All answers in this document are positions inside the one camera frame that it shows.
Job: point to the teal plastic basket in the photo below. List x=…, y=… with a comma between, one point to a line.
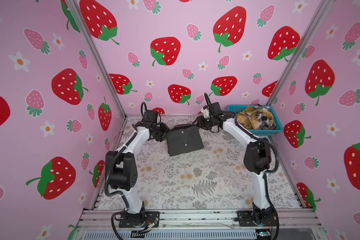
x=279, y=128

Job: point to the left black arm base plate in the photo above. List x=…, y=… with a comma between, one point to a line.
x=142, y=220

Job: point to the yellow plaid shirt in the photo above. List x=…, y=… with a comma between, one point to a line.
x=257, y=118

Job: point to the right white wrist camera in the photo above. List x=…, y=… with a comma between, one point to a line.
x=206, y=112

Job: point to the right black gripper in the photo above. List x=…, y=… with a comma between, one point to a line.
x=200, y=121

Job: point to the aluminium frame rail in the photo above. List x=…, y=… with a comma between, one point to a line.
x=293, y=224

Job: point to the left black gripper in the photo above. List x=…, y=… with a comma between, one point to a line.
x=162, y=132

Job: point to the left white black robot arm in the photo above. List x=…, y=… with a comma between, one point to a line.
x=121, y=169

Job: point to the dark grey pinstripe shirt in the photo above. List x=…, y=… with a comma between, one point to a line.
x=183, y=139

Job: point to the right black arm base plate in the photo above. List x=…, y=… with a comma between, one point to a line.
x=257, y=219

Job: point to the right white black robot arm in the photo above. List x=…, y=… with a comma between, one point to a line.
x=257, y=157

